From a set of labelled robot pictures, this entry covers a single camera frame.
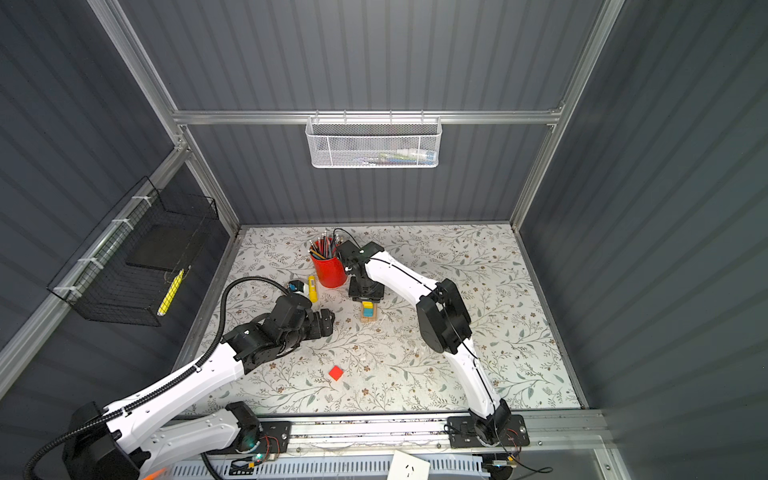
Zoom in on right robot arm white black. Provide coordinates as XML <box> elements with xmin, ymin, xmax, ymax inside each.
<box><xmin>337</xmin><ymin>240</ymin><xmax>511</xmax><ymax>446</ymax></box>

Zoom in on white wire mesh basket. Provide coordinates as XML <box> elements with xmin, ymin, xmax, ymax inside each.
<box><xmin>305</xmin><ymin>118</ymin><xmax>443</xmax><ymax>169</ymax></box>

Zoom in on yellow marker in black basket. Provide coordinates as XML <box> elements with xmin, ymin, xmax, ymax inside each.
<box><xmin>156</xmin><ymin>269</ymin><xmax>186</xmax><ymax>317</ymax></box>

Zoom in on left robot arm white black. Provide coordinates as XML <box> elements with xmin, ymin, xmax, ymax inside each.
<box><xmin>22</xmin><ymin>278</ymin><xmax>335</xmax><ymax>479</ymax></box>

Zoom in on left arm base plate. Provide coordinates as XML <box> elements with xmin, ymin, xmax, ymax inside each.
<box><xmin>208</xmin><ymin>421</ymin><xmax>292</xmax><ymax>458</ymax></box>

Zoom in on small red cube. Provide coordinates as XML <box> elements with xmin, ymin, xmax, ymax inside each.
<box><xmin>329</xmin><ymin>366</ymin><xmax>344</xmax><ymax>381</ymax></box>

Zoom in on markers in white basket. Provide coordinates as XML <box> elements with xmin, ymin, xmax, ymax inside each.
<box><xmin>357</xmin><ymin>148</ymin><xmax>438</xmax><ymax>166</ymax></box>

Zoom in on coloured pencils bunch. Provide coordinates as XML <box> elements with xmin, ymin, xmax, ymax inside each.
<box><xmin>309</xmin><ymin>233</ymin><xmax>339</xmax><ymax>261</ymax></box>

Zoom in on white power socket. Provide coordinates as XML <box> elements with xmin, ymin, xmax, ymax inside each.
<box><xmin>387</xmin><ymin>451</ymin><xmax>431</xmax><ymax>480</ymax></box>

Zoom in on black wire wall basket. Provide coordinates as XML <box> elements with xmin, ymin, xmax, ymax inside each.
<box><xmin>48</xmin><ymin>178</ymin><xmax>218</xmax><ymax>327</ymax></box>

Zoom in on yellow highlighter on table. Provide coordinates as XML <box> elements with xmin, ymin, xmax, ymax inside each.
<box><xmin>308</xmin><ymin>275</ymin><xmax>319</xmax><ymax>303</ymax></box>

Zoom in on red pencil cup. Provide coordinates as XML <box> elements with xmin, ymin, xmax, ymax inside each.
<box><xmin>310</xmin><ymin>250</ymin><xmax>347</xmax><ymax>289</ymax></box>

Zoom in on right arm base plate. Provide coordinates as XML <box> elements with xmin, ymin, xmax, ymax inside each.
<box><xmin>444</xmin><ymin>415</ymin><xmax>530</xmax><ymax>449</ymax></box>

